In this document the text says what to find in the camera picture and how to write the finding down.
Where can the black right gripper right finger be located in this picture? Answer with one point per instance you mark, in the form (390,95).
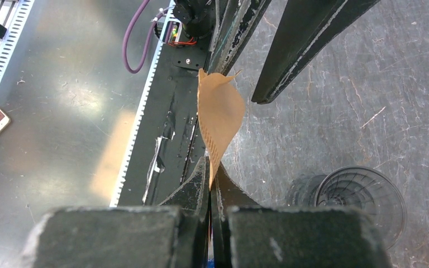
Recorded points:
(246,234)

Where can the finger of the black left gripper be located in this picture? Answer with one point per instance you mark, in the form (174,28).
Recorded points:
(235,23)
(305,28)

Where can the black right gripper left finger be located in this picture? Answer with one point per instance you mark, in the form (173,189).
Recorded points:
(171,234)

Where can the brown paper coffee filter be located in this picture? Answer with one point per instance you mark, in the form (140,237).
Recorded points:
(220,110)

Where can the black coffee dripper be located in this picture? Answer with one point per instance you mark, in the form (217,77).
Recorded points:
(360,187)

